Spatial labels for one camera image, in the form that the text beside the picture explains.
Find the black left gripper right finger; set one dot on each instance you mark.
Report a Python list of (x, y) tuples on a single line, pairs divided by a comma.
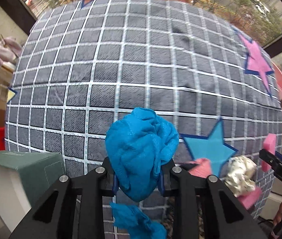
[(223, 215)]

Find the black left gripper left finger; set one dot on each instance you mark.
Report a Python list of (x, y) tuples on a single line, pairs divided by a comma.
[(71, 208)]

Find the pink sponge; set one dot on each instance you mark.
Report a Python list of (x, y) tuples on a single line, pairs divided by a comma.
[(269, 144), (250, 199)]

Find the pink plastic basin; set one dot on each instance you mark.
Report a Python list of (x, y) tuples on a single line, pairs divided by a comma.
[(278, 76)]

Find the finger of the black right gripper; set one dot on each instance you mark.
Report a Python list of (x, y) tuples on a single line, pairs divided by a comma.
[(269, 160)]

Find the cream polka dot scrunchie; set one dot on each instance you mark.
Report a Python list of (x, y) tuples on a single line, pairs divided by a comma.
[(239, 177)]

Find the green white storage box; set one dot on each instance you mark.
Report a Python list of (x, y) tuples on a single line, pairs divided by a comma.
[(24, 177)]

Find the blue cloth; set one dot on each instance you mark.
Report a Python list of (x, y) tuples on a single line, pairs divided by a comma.
[(135, 222), (137, 146)]

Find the grey checked star blanket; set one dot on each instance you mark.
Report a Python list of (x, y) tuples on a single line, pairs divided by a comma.
[(87, 65)]

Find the pink black knitted sock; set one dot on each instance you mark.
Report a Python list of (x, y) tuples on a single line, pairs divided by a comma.
[(199, 168)]

